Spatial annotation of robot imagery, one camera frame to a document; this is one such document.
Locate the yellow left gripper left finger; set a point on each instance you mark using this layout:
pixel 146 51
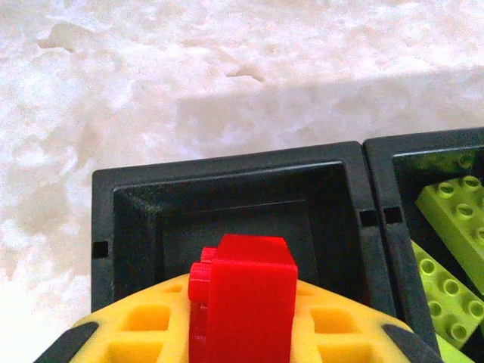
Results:
pixel 151 321

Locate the black bin with red bricks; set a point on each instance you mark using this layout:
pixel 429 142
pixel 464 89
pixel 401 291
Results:
pixel 227 181

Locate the black bin with green bricks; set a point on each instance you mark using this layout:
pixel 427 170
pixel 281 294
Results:
pixel 383 177

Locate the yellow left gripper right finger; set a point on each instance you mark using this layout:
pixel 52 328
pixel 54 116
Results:
pixel 340 325

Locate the red lego brick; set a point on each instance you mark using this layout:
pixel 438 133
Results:
pixel 246 302

